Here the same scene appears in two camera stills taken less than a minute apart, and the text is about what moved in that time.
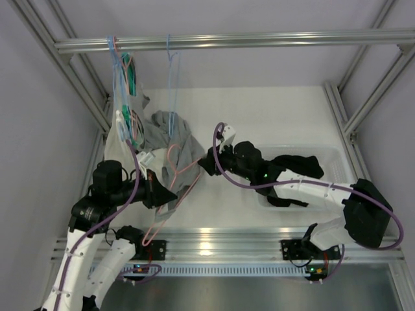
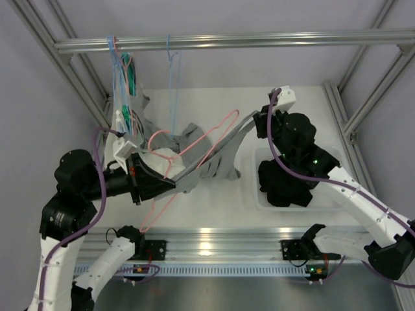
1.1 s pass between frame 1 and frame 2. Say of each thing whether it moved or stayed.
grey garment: moved
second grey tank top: stayed
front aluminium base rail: stayed
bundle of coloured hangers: stayed
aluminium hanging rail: stayed
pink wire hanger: moved
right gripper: moved
